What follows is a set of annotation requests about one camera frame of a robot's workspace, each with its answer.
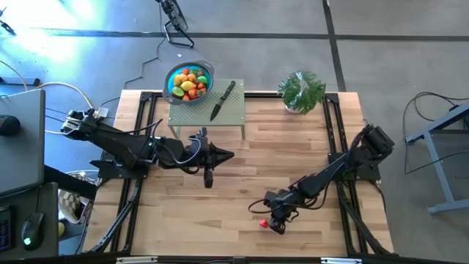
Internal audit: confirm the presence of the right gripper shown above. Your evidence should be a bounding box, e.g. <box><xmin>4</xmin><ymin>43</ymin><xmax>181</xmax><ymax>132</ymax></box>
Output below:
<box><xmin>263</xmin><ymin>190</ymin><xmax>300</xmax><ymax>235</ymax></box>

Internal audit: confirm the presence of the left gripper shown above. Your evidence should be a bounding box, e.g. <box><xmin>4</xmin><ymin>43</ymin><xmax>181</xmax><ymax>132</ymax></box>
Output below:
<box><xmin>185</xmin><ymin>127</ymin><xmax>235</xmax><ymax>189</ymax></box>

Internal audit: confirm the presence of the black-handled kitchen knife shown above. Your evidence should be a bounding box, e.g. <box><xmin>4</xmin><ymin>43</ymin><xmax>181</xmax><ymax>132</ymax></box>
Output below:
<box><xmin>210</xmin><ymin>80</ymin><xmax>237</xmax><ymax>122</ymax></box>

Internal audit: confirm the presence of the blue collapsible colander grey rim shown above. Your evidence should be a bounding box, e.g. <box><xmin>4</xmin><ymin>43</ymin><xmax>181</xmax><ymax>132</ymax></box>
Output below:
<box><xmin>162</xmin><ymin>60</ymin><xmax>215</xmax><ymax>106</ymax></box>

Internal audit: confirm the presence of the green perforated metal riser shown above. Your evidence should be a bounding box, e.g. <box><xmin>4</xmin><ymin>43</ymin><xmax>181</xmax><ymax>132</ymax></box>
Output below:
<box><xmin>167</xmin><ymin>78</ymin><xmax>246</xmax><ymax>141</ymax></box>

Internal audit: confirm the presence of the potted monstera plant white pot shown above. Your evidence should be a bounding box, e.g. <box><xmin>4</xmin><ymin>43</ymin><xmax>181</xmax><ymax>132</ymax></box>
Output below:
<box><xmin>277</xmin><ymin>70</ymin><xmax>327</xmax><ymax>116</ymax></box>

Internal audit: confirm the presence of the checkered fabric bag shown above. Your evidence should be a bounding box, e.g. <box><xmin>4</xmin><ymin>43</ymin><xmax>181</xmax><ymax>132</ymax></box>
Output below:
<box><xmin>57</xmin><ymin>171</ymin><xmax>93</xmax><ymax>225</ymax></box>

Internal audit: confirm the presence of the black floor fan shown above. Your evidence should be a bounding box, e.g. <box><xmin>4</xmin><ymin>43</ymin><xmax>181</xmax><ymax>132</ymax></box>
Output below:
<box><xmin>155</xmin><ymin>0</ymin><xmax>196</xmax><ymax>49</ymax></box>

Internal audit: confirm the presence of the dark desk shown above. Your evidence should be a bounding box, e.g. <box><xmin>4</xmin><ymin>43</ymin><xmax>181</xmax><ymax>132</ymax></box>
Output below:
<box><xmin>0</xmin><ymin>182</ymin><xmax>60</xmax><ymax>262</ymax></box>

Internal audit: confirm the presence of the black mouse with light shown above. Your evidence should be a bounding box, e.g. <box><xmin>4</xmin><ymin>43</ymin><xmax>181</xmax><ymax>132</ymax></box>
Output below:
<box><xmin>21</xmin><ymin>211</ymin><xmax>45</xmax><ymax>252</ymax></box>

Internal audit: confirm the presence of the grey desk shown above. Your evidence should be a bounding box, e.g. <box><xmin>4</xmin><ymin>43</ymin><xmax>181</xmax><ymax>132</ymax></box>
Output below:
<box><xmin>0</xmin><ymin>89</ymin><xmax>47</xmax><ymax>198</ymax></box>

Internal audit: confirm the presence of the black computer mouse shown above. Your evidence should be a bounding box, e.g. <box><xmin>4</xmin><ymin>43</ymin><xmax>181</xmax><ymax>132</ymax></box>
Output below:
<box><xmin>0</xmin><ymin>114</ymin><xmax>22</xmax><ymax>137</ymax></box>

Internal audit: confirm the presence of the black keyboard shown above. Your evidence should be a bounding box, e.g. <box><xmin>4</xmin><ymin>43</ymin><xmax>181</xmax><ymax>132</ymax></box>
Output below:
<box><xmin>0</xmin><ymin>204</ymin><xmax>16</xmax><ymax>253</ymax></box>

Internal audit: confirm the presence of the silver metal bracket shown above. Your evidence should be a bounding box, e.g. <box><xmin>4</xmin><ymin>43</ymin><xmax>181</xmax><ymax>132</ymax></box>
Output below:
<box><xmin>320</xmin><ymin>257</ymin><xmax>363</xmax><ymax>264</ymax></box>
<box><xmin>116</xmin><ymin>256</ymin><xmax>158</xmax><ymax>264</ymax></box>

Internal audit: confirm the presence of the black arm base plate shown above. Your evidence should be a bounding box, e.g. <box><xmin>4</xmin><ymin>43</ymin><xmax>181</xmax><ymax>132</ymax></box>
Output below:
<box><xmin>89</xmin><ymin>149</ymin><xmax>152</xmax><ymax>180</ymax></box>
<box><xmin>328</xmin><ymin>150</ymin><xmax>382</xmax><ymax>183</ymax></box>

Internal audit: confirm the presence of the grey metal desk frame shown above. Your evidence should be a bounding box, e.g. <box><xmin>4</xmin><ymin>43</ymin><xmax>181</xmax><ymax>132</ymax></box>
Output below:
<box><xmin>404</xmin><ymin>101</ymin><xmax>469</xmax><ymax>216</ymax></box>

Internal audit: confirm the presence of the cream thick cable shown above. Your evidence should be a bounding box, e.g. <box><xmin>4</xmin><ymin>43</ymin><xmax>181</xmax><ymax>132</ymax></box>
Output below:
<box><xmin>0</xmin><ymin>58</ymin><xmax>96</xmax><ymax>135</ymax></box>

